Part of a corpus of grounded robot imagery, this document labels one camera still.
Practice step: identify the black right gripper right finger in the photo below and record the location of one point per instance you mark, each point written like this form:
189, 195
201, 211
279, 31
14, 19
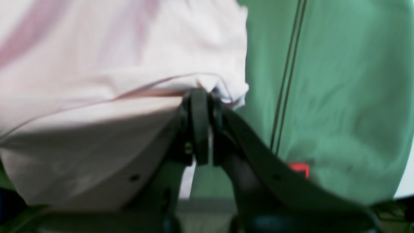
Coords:
270, 196

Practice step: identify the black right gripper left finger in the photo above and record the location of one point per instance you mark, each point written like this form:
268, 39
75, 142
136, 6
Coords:
142, 197

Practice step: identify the pink t-shirt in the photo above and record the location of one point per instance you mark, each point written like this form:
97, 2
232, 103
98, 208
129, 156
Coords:
86, 85

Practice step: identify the red black table clamp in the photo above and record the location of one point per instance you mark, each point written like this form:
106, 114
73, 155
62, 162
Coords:
300, 168

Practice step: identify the green table cloth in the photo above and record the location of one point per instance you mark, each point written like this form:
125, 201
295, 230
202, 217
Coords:
331, 86

